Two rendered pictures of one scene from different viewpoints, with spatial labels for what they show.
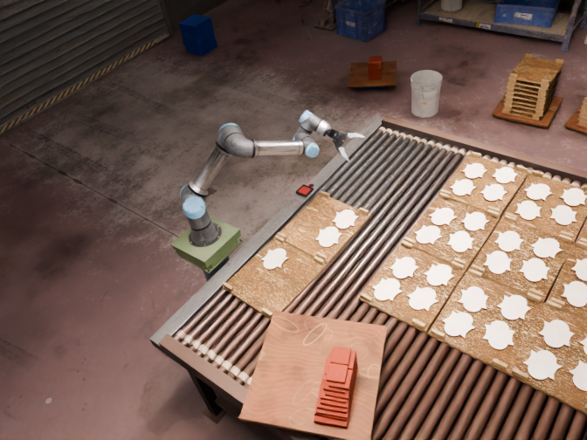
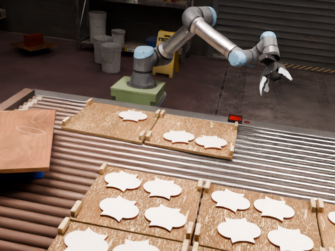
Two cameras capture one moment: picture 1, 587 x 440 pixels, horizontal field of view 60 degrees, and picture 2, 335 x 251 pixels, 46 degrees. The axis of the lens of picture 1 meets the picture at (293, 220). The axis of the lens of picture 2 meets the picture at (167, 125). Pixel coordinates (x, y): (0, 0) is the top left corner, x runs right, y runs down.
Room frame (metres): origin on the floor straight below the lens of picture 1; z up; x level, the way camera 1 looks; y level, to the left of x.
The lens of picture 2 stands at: (0.86, -1.50, 1.81)
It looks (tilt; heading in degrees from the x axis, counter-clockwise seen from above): 26 degrees down; 55
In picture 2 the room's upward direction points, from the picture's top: 4 degrees clockwise
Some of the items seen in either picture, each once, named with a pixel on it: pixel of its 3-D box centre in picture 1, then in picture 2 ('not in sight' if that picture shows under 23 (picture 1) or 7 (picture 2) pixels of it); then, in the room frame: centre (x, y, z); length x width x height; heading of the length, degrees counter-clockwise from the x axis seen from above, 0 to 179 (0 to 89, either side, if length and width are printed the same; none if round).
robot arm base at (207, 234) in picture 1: (203, 228); (142, 76); (2.03, 0.50, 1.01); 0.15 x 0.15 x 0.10
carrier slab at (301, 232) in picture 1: (323, 226); (194, 134); (1.96, -0.16, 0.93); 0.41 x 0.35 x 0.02; 134
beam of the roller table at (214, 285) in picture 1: (288, 213); (202, 121); (2.15, 0.02, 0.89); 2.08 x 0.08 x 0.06; 136
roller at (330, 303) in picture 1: (374, 249); (187, 172); (1.75, -0.39, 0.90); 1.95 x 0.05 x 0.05; 136
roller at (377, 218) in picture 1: (357, 242); (190, 161); (1.82, -0.32, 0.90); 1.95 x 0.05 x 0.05; 136
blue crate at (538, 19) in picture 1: (527, 8); not in sight; (5.51, -3.07, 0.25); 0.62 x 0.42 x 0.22; 53
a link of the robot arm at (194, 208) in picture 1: (196, 211); (144, 58); (2.05, 0.50, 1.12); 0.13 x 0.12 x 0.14; 12
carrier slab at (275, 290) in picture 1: (274, 276); (113, 121); (1.67, 0.14, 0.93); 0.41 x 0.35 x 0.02; 132
